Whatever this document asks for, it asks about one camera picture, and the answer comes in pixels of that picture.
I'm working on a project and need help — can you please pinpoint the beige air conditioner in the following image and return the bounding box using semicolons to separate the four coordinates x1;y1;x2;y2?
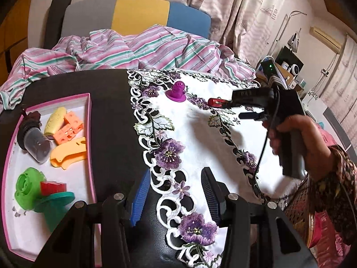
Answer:
309;26;342;52

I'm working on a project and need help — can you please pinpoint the red plastic block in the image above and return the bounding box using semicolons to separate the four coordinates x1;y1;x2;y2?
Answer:
40;181;67;196

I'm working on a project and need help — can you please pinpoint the green round plastic piece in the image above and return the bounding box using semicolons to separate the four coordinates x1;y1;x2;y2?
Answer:
15;167;46;210

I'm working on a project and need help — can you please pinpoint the pink striped blanket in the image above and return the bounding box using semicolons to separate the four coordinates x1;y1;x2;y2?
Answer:
0;25;257;111

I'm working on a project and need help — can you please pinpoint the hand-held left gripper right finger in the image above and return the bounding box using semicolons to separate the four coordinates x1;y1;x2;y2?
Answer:
201;167;318;268

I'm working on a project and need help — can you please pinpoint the pink cloth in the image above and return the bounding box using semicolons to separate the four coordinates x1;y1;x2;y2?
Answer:
318;127;345;148

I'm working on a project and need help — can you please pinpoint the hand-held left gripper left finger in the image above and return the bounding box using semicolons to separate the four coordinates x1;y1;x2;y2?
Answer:
32;169;152;268

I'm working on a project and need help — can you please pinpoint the purple plastic stand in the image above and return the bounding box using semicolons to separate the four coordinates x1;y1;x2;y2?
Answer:
166;81;187;102

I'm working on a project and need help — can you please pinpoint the orange plastic block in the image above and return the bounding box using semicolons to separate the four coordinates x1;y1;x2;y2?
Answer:
53;123;77;146
64;110;84;133

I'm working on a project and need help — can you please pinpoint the yellow-orange curved plastic piece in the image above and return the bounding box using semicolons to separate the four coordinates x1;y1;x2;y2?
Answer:
50;137;87;171

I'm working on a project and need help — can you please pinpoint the clear cup with dark lid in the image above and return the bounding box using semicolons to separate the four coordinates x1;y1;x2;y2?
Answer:
17;111;52;163

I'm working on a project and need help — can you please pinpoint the grey yellow blue headboard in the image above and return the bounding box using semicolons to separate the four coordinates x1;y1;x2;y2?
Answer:
43;0;212;49

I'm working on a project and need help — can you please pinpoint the yellow carved egg-shaped shell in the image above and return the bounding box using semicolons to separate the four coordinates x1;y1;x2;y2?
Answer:
44;106;67;136

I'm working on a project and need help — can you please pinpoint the pink and white tray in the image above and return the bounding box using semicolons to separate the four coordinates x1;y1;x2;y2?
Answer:
0;93;102;267

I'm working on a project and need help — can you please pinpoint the white embroidered floral tablecloth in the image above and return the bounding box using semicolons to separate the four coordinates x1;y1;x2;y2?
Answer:
127;68;288;268

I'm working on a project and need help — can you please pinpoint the black cable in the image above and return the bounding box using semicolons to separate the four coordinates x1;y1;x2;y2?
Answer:
254;89;281;175

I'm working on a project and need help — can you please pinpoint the teal plastic stand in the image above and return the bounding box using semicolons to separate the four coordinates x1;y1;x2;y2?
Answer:
33;191;76;233

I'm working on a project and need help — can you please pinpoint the wooden cabinet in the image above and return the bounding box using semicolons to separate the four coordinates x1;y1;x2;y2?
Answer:
0;0;37;81

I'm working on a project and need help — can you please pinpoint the person's right hand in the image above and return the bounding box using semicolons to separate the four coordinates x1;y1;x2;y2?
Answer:
262;114;332;180

